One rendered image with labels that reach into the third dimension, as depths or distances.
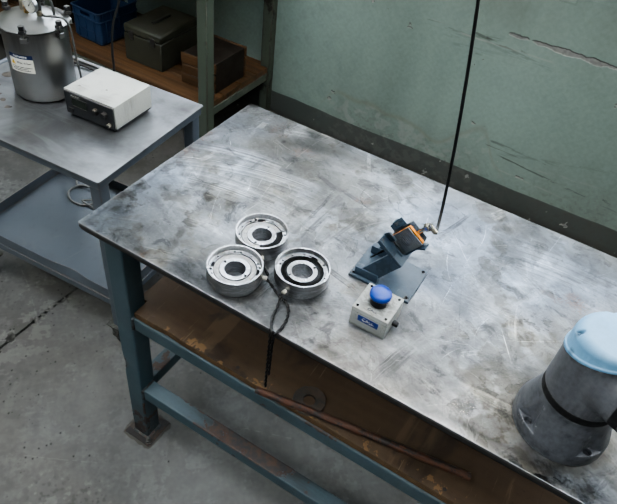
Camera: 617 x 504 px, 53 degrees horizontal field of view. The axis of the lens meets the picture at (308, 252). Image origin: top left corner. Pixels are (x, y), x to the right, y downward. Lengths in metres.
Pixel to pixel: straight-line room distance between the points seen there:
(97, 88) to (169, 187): 0.53
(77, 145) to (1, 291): 0.78
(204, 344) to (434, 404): 0.56
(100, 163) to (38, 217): 0.64
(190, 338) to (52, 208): 1.03
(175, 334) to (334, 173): 0.51
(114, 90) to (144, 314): 0.66
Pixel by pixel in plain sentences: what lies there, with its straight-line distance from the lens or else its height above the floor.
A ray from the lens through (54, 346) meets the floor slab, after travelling 2.13.
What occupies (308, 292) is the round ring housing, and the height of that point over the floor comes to 0.83.
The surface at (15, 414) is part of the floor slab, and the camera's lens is 2.02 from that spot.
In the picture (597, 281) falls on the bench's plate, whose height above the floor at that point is 0.80.
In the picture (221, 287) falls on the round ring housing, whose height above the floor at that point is 0.83.
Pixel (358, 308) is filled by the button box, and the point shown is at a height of 0.84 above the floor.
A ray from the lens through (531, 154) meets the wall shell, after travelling 2.70.
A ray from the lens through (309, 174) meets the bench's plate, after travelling 1.42.
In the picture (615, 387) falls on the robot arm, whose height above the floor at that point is 0.99.
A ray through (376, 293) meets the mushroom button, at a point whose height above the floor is 0.87.
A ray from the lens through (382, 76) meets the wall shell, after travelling 2.79.
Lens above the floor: 1.64
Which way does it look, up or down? 44 degrees down
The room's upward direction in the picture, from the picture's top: 8 degrees clockwise
